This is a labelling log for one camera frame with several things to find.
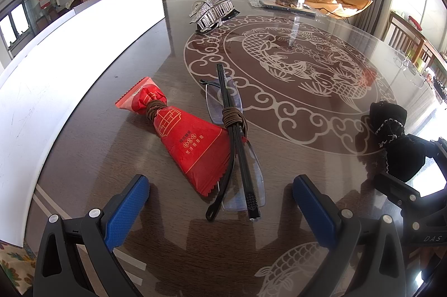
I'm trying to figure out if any white backdrop board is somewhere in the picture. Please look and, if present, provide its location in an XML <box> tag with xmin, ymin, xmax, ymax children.
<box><xmin>0</xmin><ymin>0</ymin><xmax>165</xmax><ymax>247</ymax></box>

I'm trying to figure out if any dark-framed window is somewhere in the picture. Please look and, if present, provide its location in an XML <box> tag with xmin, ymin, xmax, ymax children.
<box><xmin>0</xmin><ymin>1</ymin><xmax>30</xmax><ymax>51</ymax></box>

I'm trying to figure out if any floral cloth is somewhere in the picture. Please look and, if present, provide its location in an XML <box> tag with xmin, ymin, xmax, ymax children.
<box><xmin>0</xmin><ymin>241</ymin><xmax>37</xmax><ymax>297</ymax></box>

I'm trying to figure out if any patterned glass-covered wooden desktop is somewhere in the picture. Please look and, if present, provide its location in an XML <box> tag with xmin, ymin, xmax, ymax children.
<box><xmin>21</xmin><ymin>0</ymin><xmax>447</xmax><ymax>297</ymax></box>

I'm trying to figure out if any silver rhinestone hair claw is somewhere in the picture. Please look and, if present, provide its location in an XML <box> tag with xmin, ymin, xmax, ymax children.
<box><xmin>189</xmin><ymin>0</ymin><xmax>240</xmax><ymax>36</ymax></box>

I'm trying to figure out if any orange lounge chair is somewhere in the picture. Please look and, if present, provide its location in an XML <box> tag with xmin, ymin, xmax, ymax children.
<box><xmin>305</xmin><ymin>0</ymin><xmax>374</xmax><ymax>20</ymax></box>

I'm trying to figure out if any clear transparent object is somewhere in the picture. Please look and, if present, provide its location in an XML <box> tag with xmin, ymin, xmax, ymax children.
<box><xmin>393</xmin><ymin>52</ymin><xmax>432</xmax><ymax>88</ymax></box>

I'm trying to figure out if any black velvet bow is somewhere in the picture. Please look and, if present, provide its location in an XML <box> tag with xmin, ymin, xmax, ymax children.
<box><xmin>369</xmin><ymin>101</ymin><xmax>427</xmax><ymax>183</ymax></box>

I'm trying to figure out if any wooden chair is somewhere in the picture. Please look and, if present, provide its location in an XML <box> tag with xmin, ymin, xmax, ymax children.
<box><xmin>382</xmin><ymin>11</ymin><xmax>441</xmax><ymax>70</ymax></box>

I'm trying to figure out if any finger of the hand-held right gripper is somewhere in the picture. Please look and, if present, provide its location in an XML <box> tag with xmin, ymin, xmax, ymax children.
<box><xmin>374</xmin><ymin>172</ymin><xmax>422</xmax><ymax>211</ymax></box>
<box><xmin>405</xmin><ymin>134</ymin><xmax>447</xmax><ymax>159</ymax></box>

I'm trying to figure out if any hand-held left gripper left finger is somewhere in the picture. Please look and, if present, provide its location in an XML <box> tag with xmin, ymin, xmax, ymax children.
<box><xmin>32</xmin><ymin>174</ymin><xmax>151</xmax><ymax>297</ymax></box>

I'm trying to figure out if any red packet with twine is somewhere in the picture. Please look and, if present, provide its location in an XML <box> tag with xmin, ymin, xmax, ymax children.
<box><xmin>115</xmin><ymin>77</ymin><xmax>233</xmax><ymax>198</ymax></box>

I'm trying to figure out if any flat tray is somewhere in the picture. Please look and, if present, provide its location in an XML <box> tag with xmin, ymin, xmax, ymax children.
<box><xmin>260</xmin><ymin>0</ymin><xmax>317</xmax><ymax>15</ymax></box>

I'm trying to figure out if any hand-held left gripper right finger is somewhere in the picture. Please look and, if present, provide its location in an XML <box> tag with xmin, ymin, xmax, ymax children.
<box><xmin>292</xmin><ymin>174</ymin><xmax>408</xmax><ymax>297</ymax></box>

